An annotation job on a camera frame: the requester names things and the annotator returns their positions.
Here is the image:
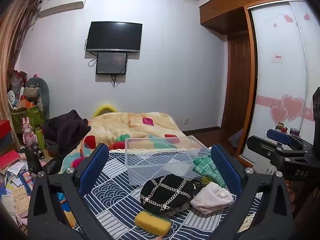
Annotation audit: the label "red box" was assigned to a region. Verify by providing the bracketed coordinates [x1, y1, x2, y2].
[0, 120, 12, 141]

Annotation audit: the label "pink rabbit figure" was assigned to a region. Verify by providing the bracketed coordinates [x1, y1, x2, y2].
[22, 117, 38, 146]

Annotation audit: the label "red book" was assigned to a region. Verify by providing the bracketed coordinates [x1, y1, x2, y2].
[0, 152, 21, 170]

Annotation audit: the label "small black wall monitor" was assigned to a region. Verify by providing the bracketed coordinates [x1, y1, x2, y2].
[96, 52, 128, 76]

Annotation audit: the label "cream colourful patch blanket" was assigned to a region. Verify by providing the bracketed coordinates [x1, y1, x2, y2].
[59, 112, 191, 176]

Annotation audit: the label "dark clothes pile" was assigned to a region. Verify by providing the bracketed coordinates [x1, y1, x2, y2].
[43, 109, 92, 156]

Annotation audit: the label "blue white patterned mat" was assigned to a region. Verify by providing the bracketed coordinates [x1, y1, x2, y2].
[82, 147, 263, 240]

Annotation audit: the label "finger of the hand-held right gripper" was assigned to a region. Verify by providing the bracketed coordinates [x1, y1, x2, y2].
[246, 135, 320, 181]
[266, 129, 304, 146]

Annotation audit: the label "wooden wardrobe with sliding doors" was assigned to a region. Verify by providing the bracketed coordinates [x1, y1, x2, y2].
[199, 0, 320, 168]

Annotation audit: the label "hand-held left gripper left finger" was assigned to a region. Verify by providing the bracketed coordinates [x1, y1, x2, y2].
[27, 143, 116, 240]

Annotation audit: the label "yellow sponge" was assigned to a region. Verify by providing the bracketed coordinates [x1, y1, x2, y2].
[134, 211, 172, 237]

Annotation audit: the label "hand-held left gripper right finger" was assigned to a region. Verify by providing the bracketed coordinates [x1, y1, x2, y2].
[211, 144, 294, 240]

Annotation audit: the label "black wall television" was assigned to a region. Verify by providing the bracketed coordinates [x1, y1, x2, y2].
[85, 21, 143, 53]

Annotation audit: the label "clear plastic storage box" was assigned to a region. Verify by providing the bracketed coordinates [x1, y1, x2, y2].
[124, 135, 208, 186]

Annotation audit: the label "yellow round object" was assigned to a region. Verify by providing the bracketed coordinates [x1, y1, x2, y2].
[91, 102, 118, 118]

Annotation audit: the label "brown wooden door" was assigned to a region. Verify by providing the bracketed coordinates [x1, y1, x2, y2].
[221, 32, 253, 136]

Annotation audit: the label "green cylinder bottle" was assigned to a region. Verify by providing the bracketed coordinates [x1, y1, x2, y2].
[35, 127, 46, 150]

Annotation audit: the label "pile of papers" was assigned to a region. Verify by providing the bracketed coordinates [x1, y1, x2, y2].
[0, 160, 38, 222]

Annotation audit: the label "black binoculars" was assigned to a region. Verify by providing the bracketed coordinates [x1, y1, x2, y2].
[31, 142, 46, 159]

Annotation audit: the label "green knitted cloth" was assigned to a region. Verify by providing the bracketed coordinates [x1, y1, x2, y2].
[192, 156, 227, 188]

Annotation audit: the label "white air conditioner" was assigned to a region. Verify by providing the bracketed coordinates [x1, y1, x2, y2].
[38, 0, 88, 18]

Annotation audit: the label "black hat with chain pattern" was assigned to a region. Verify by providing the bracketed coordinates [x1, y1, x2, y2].
[140, 174, 198, 212]

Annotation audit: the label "brown curtain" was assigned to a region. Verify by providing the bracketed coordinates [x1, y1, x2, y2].
[0, 0, 42, 110]

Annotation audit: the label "grey plush toy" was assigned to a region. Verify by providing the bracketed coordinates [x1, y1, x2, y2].
[26, 76, 50, 120]

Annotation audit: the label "green storage bin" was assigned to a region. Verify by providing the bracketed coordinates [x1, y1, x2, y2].
[11, 104, 46, 134]

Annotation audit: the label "black plastic bag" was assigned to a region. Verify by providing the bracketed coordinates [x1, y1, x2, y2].
[42, 159, 62, 176]

